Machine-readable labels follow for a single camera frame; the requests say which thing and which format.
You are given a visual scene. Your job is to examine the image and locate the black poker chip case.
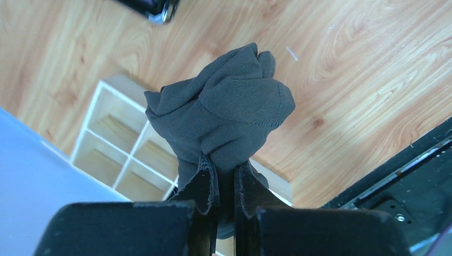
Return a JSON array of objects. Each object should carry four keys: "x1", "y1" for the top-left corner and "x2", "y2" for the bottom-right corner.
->
[{"x1": 116, "y1": 0, "x2": 179, "y2": 25}]

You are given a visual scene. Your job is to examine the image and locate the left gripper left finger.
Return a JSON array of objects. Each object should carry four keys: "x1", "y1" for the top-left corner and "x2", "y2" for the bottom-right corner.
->
[{"x1": 34, "y1": 155, "x2": 219, "y2": 255}]

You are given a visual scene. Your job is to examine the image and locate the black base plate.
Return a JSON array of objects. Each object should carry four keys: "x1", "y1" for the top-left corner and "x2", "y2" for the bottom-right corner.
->
[{"x1": 323, "y1": 118, "x2": 451, "y2": 255}]

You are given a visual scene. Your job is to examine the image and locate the wooden compartment tray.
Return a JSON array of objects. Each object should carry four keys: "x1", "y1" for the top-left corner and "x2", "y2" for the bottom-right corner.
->
[{"x1": 70, "y1": 73, "x2": 294, "y2": 256}]

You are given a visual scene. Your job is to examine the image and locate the grey underwear white waistband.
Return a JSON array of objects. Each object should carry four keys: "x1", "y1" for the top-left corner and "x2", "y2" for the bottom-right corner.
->
[{"x1": 144, "y1": 43, "x2": 296, "y2": 239}]

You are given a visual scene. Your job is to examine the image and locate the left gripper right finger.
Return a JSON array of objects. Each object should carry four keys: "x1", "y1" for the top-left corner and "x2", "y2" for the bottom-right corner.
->
[{"x1": 235, "y1": 162, "x2": 410, "y2": 255}]

